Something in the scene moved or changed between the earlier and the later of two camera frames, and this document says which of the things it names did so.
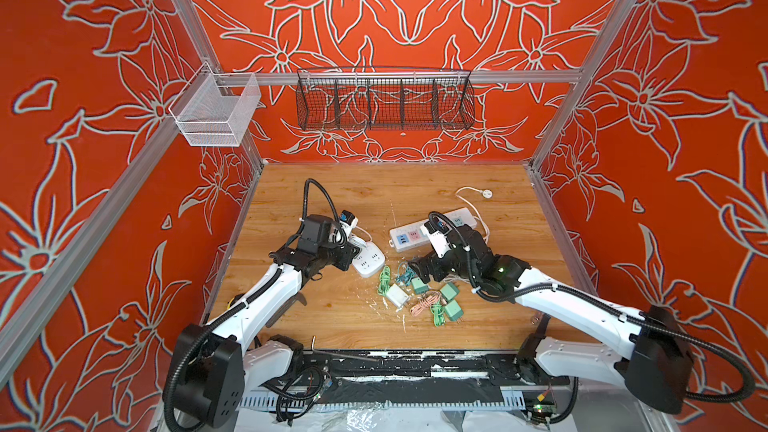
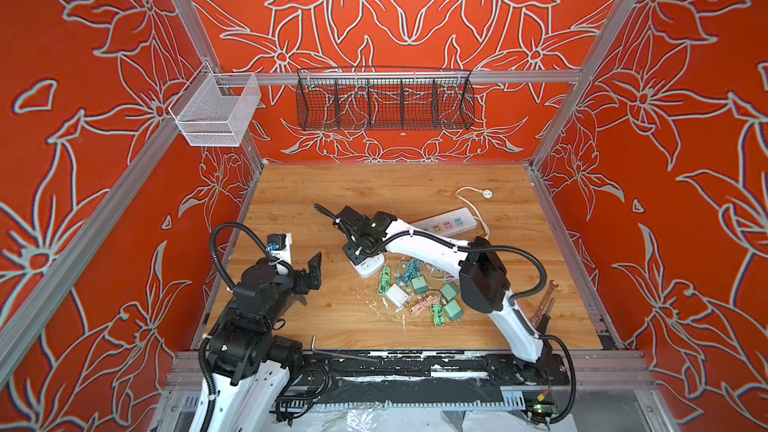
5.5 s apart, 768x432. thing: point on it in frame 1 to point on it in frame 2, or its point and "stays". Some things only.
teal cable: (406, 276) stays
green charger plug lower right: (453, 310) stays
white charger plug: (397, 296) stays
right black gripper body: (440, 267) to (353, 251)
